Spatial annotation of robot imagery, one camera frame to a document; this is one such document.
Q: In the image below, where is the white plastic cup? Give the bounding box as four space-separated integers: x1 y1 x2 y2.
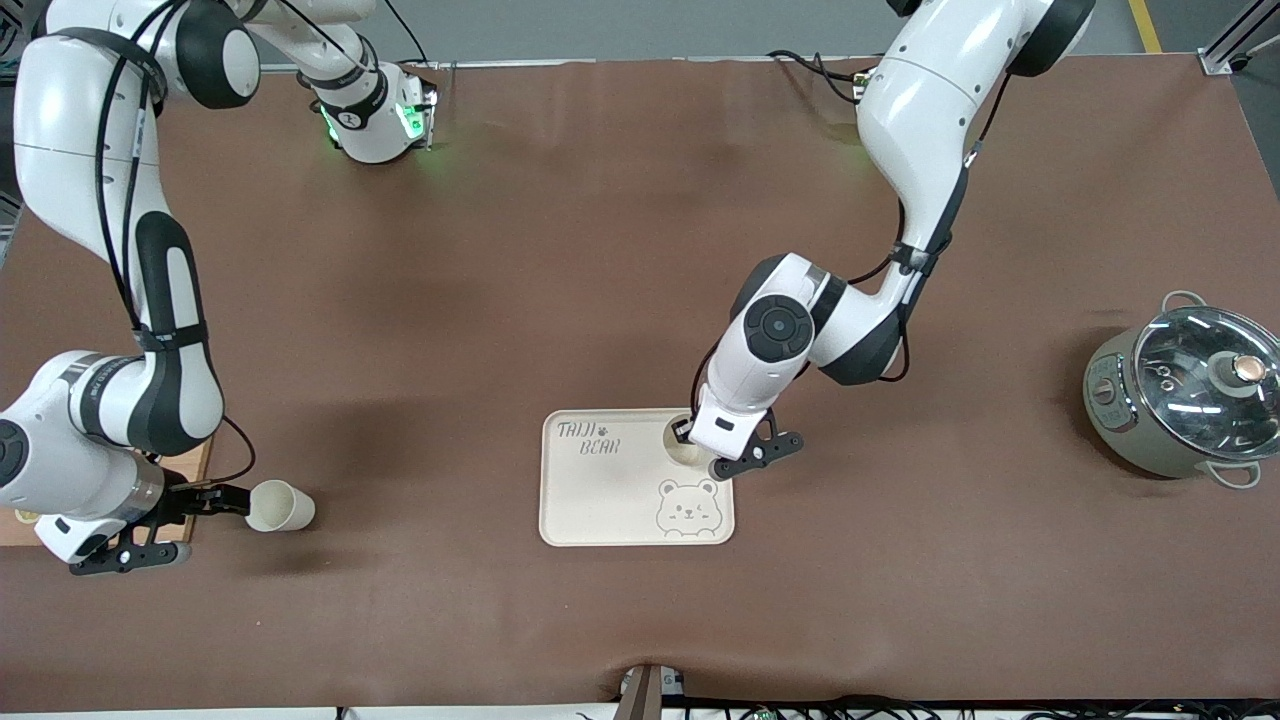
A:
663 413 717 469
245 479 317 534

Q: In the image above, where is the cream tray with bear print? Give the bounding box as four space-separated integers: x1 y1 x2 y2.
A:
539 407 736 548

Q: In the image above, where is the wooden cutting board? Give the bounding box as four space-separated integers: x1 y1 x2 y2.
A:
0 435 215 547

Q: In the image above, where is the brown table cover mat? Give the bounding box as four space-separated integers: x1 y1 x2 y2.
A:
0 55 1280 713

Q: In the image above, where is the grey-green electric pot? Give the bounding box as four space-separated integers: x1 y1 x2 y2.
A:
1083 290 1280 491

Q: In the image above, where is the glass pot lid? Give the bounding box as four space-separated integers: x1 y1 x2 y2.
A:
1133 305 1280 463

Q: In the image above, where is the grey camera stand post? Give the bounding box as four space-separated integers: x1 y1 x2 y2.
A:
615 662 687 720

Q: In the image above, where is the black arm base cable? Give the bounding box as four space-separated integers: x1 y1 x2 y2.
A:
380 0 443 73
767 48 873 103

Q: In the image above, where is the aluminium frame corner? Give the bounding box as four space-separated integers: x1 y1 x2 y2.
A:
1198 0 1280 77

